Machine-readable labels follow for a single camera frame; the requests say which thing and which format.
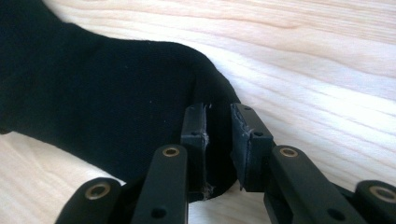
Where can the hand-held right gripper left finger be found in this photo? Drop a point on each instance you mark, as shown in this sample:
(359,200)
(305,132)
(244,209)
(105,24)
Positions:
(194,146)

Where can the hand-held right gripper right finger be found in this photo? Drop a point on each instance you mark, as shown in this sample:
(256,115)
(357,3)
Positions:
(252,149)

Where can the black sock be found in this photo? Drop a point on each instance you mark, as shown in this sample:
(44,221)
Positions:
(93,93)

